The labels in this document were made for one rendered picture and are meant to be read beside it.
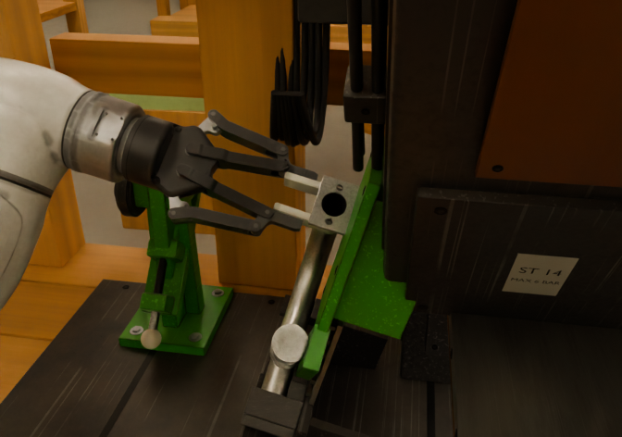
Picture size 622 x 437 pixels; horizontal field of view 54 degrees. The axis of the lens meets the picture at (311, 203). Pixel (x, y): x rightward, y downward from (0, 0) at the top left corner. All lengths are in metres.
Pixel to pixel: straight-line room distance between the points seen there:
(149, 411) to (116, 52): 0.57
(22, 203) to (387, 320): 0.39
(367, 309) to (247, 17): 0.46
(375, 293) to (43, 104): 0.38
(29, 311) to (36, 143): 0.48
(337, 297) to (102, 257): 0.70
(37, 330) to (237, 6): 0.58
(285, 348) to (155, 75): 0.58
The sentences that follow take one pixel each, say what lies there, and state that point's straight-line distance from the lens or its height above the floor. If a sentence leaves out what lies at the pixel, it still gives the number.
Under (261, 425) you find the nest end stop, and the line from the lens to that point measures 0.71.
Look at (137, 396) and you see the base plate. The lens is 0.87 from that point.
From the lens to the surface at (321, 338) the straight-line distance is 0.61.
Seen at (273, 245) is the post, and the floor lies 0.97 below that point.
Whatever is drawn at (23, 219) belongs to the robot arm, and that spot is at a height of 1.19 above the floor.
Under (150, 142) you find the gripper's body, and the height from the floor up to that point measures 1.26.
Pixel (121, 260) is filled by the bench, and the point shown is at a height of 0.88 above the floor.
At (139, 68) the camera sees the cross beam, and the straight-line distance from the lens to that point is 1.06.
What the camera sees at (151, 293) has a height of 1.00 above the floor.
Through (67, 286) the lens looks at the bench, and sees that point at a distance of 1.15.
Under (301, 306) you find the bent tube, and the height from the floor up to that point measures 1.05.
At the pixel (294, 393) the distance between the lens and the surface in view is 0.73.
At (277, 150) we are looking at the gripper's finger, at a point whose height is 1.24.
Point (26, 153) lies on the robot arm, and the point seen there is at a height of 1.26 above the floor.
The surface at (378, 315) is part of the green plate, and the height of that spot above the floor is 1.13.
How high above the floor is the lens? 1.49
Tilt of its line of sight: 27 degrees down
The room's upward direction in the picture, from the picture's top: straight up
